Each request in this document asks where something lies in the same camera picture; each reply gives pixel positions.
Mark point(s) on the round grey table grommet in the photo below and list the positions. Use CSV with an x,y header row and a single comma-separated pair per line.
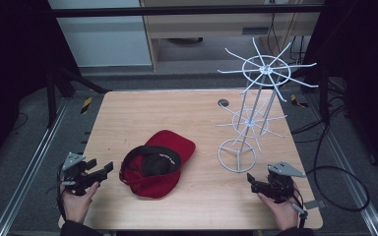
x,y
223,103

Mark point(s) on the white cabinet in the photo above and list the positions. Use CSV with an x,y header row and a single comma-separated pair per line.
x,y
101,39

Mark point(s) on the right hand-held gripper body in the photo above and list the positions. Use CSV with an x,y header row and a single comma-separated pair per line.
x,y
282,183

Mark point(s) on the light wooden desk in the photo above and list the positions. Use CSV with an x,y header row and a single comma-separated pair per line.
x,y
210,24

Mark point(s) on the red baseball cap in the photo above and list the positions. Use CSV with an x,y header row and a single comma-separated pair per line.
x,y
159,183

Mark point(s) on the black curtain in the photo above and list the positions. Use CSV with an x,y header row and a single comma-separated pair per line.
x,y
364,59
13,59

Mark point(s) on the black metal stand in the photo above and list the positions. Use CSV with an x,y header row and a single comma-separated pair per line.
x,y
51,98

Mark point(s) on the black horizontal frame bar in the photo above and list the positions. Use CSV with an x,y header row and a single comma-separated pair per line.
x,y
177,11

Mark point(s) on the grey flat tag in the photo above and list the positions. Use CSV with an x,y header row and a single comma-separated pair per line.
x,y
315,204

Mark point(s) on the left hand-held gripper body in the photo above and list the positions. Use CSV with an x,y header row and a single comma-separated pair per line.
x,y
78,178

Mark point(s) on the aluminium floor rail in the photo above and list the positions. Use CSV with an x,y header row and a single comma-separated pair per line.
x,y
351,173
29,167

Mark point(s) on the person's left hand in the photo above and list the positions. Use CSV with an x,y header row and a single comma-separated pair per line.
x,y
77,206

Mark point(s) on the person's right hand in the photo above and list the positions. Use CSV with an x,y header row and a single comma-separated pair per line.
x,y
283,214

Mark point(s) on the yellow black striped tape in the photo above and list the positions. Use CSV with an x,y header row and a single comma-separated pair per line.
x,y
298,101
86,105

